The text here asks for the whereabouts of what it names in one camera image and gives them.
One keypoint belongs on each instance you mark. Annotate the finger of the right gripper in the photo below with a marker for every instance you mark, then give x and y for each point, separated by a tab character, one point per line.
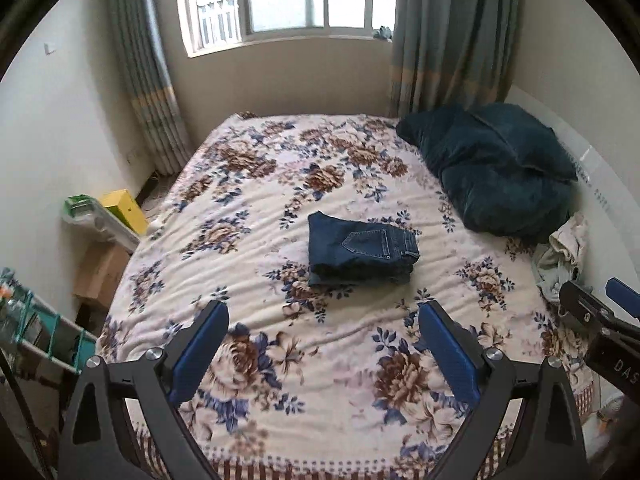
623	295

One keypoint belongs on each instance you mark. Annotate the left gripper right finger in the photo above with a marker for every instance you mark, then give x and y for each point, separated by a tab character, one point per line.
546	441

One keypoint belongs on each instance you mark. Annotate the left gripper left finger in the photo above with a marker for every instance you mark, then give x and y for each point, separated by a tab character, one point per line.
98	440

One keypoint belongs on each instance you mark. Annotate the dark blue denim jeans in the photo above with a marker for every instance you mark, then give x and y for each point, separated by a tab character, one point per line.
349	244

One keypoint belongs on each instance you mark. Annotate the white bed headboard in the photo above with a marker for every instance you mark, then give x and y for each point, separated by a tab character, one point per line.
611	211

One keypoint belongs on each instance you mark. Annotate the pale green garment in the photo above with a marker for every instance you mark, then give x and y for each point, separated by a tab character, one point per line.
552	268

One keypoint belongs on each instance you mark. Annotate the cream white garment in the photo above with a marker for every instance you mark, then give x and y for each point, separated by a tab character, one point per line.
570	241

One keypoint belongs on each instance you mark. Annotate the teal storage rack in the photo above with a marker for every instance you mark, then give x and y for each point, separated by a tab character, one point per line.
30	325

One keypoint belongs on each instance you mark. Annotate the dark teal quilt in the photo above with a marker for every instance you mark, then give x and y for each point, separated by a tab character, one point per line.
481	179

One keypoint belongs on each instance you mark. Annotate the brown cardboard box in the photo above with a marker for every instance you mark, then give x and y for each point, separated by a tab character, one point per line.
99	274

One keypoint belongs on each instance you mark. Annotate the dark teal pillow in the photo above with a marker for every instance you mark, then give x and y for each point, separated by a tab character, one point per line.
533	145

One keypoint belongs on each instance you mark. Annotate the plastic bag with green item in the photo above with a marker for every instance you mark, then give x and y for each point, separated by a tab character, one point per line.
87	213

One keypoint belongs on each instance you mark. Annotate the yellow box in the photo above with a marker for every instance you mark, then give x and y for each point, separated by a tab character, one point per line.
126	210

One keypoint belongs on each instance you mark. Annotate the folded blue jeans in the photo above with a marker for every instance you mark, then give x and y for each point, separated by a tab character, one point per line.
364	276

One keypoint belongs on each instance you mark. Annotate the right blue striped curtain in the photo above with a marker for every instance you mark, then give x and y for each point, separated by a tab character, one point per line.
447	52

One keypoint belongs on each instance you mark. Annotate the blue striped curtain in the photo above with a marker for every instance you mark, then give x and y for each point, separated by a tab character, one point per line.
447	52
141	55

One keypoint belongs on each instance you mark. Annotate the left blue striped curtain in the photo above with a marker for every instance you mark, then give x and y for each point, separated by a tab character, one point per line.
141	55

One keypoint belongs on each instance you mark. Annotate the white framed window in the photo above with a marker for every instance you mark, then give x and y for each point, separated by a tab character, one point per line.
209	26

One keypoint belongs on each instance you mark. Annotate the white wall switch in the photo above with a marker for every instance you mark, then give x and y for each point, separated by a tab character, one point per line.
49	48

